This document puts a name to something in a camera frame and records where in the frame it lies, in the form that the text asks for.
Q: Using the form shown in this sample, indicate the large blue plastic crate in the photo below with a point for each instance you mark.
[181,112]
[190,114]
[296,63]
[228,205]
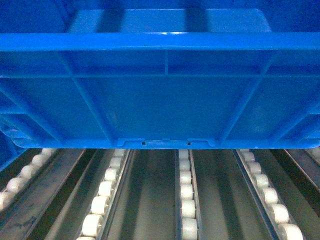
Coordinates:
[160,74]

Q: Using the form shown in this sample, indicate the dark blue crate upper shelf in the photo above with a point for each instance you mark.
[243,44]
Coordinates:
[8,151]

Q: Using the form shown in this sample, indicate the metal roller flow rack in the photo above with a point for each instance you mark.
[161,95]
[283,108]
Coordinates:
[106,194]

